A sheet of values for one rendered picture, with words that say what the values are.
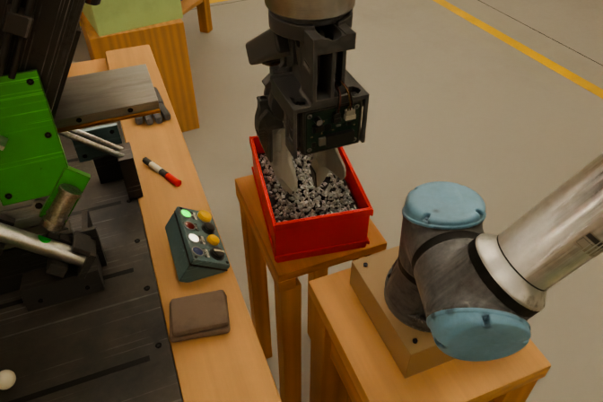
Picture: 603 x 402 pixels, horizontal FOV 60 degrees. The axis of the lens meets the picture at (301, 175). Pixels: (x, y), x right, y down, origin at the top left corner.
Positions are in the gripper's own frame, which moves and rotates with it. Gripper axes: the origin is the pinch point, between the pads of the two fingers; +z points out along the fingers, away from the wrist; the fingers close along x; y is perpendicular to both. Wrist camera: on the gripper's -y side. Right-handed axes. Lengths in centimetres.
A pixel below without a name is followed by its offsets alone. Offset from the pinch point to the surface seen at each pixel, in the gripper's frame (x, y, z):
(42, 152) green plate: -31, -37, 15
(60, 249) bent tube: -33, -30, 30
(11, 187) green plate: -37, -36, 19
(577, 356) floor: 110, -15, 129
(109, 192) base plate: -24, -53, 39
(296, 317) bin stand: 9, -26, 67
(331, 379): 11, -11, 71
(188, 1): 40, -317, 103
